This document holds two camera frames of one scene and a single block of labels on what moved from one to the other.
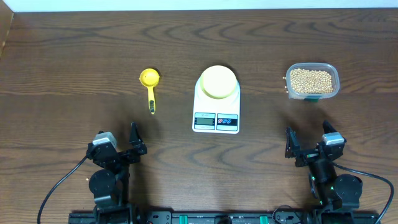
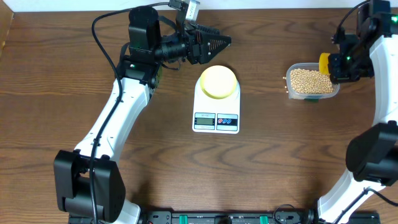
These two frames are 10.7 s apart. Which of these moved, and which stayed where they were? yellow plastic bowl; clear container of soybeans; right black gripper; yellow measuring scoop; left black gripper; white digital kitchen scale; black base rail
Moved: yellow measuring scoop; left black gripper; right black gripper
Stayed: clear container of soybeans; black base rail; white digital kitchen scale; yellow plastic bowl
